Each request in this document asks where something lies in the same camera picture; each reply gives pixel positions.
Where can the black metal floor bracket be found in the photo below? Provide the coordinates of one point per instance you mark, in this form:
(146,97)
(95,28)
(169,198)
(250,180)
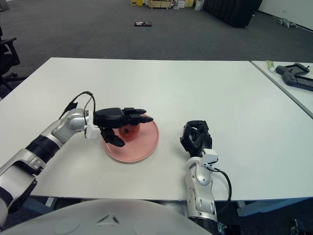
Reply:
(297,227)

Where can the yellow box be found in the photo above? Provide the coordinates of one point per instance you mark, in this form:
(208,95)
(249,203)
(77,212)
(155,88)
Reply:
(136,2)

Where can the green white tube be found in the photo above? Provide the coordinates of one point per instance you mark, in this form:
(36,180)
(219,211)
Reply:
(271,65)

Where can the grey table frame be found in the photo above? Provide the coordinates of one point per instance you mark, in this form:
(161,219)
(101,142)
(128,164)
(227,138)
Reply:
(256,208)

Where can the large black handheld controller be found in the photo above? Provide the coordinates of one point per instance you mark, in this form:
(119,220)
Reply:
(289,79)

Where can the grey quadruped robot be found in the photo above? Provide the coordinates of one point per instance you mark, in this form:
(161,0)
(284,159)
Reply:
(286,22)

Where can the black partition curtain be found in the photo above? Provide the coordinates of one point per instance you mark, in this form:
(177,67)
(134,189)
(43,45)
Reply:
(232,12)

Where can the black office chair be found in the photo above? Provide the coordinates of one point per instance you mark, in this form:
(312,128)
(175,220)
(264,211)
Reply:
(8,56)

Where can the wooden pallet crate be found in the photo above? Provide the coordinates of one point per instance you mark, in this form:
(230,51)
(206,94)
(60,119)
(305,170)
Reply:
(161,4)

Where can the grey robot torso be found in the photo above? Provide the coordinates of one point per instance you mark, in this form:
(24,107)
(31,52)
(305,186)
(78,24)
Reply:
(97,216)

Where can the black flat tray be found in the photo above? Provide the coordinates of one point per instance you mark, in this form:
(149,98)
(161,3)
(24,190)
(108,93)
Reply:
(143,24)

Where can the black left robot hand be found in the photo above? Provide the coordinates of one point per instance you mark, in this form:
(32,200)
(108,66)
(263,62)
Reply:
(110,117)

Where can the red yellow apple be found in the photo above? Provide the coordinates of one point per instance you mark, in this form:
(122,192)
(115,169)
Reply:
(130,133)

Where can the white plastic bag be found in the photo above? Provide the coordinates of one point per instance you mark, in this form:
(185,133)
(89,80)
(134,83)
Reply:
(199,5)

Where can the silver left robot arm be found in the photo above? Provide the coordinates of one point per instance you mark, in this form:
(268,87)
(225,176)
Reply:
(44,144)

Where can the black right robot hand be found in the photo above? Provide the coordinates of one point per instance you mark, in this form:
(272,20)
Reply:
(201,142)

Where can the stacked cardboard boxes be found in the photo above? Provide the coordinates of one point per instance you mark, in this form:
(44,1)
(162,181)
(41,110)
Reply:
(184,3)

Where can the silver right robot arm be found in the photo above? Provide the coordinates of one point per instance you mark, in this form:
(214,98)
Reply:
(200,180)

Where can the small black handheld controller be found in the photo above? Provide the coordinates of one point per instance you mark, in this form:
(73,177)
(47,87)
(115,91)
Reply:
(281,70)

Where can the pink round plate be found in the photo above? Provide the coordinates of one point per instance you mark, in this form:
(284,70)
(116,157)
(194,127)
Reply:
(146,147)

